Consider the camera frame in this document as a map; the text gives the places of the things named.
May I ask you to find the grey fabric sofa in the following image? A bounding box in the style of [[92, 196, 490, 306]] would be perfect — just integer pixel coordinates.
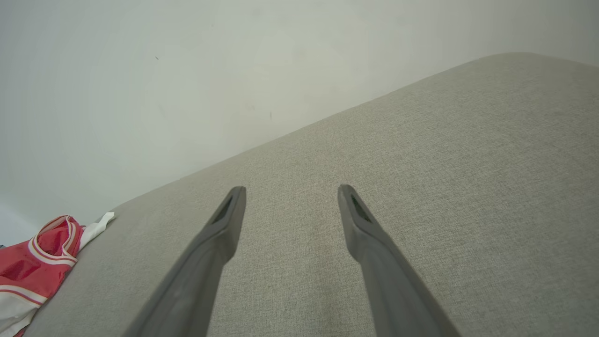
[[23, 52, 599, 337]]

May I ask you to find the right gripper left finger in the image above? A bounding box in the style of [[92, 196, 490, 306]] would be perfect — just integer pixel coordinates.
[[123, 186, 247, 337]]

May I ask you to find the red Bulls 23 jersey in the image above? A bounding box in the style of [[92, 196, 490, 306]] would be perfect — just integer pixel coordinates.
[[0, 212, 116, 337]]

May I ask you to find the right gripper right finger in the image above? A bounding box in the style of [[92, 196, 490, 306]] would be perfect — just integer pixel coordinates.
[[337, 184, 462, 337]]

